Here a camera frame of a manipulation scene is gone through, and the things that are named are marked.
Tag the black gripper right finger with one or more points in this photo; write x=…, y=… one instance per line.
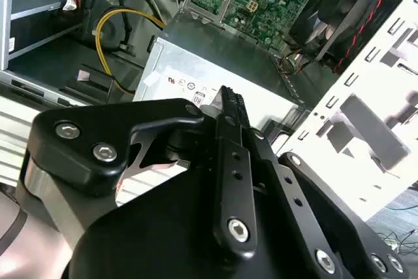
x=294, y=200

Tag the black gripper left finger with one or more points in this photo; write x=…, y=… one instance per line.
x=81, y=148

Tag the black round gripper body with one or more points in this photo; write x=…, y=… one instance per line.
x=156, y=233

